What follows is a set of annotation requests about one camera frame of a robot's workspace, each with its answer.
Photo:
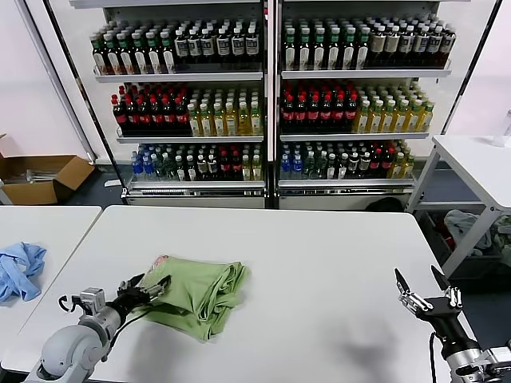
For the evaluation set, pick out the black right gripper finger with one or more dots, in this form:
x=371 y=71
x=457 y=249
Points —
x=453 y=295
x=409 y=297

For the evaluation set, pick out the light green polo shirt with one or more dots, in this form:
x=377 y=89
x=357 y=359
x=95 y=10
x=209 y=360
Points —
x=191 y=287

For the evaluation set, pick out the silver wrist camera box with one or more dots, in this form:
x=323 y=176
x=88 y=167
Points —
x=92 y=299
x=497 y=359

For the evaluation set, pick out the crumpled light blue garment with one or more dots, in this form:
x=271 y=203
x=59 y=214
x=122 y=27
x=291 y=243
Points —
x=20 y=271

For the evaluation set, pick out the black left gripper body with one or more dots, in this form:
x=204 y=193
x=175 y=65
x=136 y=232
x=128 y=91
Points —
x=129 y=301

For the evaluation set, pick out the grey metal rods bundle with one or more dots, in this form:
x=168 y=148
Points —
x=30 y=176

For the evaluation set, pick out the white metal display shelf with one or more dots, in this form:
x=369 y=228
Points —
x=359 y=73
x=179 y=76

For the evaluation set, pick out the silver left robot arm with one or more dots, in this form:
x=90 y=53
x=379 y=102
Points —
x=68 y=347

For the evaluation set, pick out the small tea bottle tan label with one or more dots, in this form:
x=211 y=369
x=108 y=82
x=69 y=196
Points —
x=365 y=166
x=203 y=169
x=353 y=166
x=214 y=169

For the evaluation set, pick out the white side table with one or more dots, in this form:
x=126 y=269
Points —
x=471 y=159

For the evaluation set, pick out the small dark bottle white label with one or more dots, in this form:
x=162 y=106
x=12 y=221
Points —
x=332 y=166
x=192 y=169
x=181 y=169
x=343 y=166

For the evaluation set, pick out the crumpled red garment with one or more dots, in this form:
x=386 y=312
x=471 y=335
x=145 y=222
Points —
x=446 y=239

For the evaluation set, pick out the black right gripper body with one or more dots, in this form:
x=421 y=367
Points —
x=445 y=319

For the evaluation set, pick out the translucent white container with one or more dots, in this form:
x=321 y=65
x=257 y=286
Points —
x=504 y=137

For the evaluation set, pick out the small blue water bottle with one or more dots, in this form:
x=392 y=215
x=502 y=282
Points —
x=298 y=167
x=138 y=165
x=286 y=167
x=149 y=166

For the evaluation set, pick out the small white paper scrap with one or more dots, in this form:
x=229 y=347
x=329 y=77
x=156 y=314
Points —
x=112 y=183

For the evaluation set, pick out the small cola bottle red cap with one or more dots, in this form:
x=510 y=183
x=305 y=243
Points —
x=387 y=164
x=376 y=164
x=225 y=168
x=236 y=168

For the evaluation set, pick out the dark bottle green cap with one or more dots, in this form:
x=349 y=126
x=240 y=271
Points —
x=113 y=58
x=319 y=55
x=335 y=55
x=99 y=58
x=155 y=58
x=127 y=58
x=349 y=55
x=290 y=55
x=169 y=56
x=305 y=55
x=141 y=58
x=364 y=54

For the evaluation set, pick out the tan label bottle white cap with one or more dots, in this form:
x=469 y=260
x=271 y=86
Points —
x=378 y=46
x=392 y=45

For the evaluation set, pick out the dark label bottle white cap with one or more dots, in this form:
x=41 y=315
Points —
x=251 y=46
x=406 y=44
x=182 y=48
x=207 y=48
x=237 y=46
x=449 y=41
x=194 y=48
x=223 y=47
x=435 y=42
x=421 y=43

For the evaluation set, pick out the small yellow drink bottle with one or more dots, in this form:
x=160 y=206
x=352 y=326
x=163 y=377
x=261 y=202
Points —
x=409 y=165
x=398 y=166
x=246 y=169
x=257 y=169

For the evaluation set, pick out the black bag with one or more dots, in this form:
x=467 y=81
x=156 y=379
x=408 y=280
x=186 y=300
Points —
x=384 y=204

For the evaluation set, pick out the yellow drink bottle white cap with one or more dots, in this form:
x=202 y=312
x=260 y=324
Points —
x=377 y=119
x=364 y=119
x=194 y=123
x=231 y=123
x=256 y=121
x=389 y=119
x=428 y=119
x=415 y=119
x=206 y=123
x=219 y=123
x=244 y=122
x=402 y=119

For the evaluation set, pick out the crumpled grey green garment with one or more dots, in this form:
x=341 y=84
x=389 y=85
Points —
x=503 y=237

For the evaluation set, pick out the open brown cardboard box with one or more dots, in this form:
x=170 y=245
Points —
x=32 y=193

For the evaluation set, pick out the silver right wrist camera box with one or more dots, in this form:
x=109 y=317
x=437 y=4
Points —
x=497 y=359

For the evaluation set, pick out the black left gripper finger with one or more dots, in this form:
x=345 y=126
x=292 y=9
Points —
x=131 y=282
x=157 y=288

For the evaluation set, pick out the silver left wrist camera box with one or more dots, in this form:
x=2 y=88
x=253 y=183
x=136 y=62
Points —
x=92 y=299

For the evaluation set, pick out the small green tinted water bottle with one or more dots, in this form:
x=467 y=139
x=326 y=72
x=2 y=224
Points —
x=159 y=167
x=310 y=167
x=321 y=167
x=170 y=168

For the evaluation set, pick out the dark grey storage crate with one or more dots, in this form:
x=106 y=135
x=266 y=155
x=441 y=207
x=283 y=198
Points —
x=475 y=265

